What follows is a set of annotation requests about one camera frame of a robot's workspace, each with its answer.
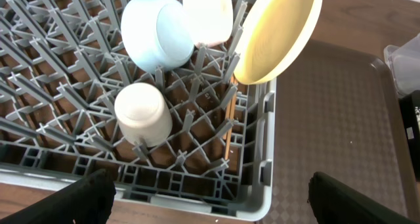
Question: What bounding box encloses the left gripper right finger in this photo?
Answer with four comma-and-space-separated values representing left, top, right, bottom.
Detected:
308, 171, 415, 224

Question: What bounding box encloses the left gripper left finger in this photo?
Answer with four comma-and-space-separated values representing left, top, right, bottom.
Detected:
1, 169, 116, 224

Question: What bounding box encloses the white cup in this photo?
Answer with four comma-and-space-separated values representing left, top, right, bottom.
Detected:
114, 83, 173, 147

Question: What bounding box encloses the wooden chopstick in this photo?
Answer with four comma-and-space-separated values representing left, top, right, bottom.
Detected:
224, 92, 236, 160
222, 76, 238, 142

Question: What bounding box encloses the light blue bowl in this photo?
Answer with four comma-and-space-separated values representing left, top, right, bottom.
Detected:
120, 0, 194, 74

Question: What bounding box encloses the yellow plate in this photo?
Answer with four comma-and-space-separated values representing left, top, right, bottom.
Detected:
234, 0, 323, 85

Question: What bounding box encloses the white bowl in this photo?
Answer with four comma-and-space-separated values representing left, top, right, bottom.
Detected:
182, 0, 234, 47

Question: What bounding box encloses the black waste tray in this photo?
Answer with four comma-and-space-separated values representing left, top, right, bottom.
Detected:
399, 90, 419, 181

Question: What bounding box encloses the grey dishwasher rack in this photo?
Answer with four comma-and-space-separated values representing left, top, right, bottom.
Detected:
1, 0, 276, 221

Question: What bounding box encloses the brown serving tray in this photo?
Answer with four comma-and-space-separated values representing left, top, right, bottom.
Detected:
263, 40, 419, 223

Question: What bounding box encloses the clear plastic bin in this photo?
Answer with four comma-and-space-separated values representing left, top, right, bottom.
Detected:
383, 34, 419, 98

